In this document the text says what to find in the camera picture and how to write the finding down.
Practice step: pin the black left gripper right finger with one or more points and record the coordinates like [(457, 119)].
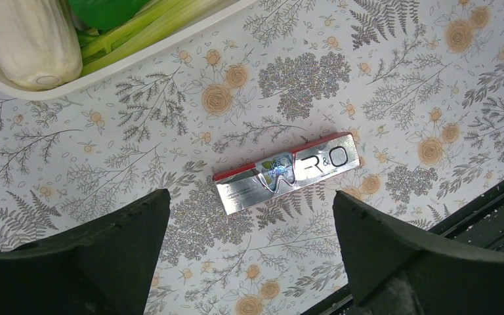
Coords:
[(394, 267)]

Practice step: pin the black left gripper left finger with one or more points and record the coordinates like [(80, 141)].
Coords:
[(104, 266)]

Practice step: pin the red silver gum box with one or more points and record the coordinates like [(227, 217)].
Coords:
[(286, 172)]

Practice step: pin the floral tablecloth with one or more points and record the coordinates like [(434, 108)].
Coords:
[(418, 84)]

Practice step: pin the green leek stalk toy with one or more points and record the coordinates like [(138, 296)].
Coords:
[(154, 22)]

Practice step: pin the white napa cabbage toy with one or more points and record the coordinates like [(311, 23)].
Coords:
[(39, 48)]

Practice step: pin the green bok choy toy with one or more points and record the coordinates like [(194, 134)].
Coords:
[(105, 14)]

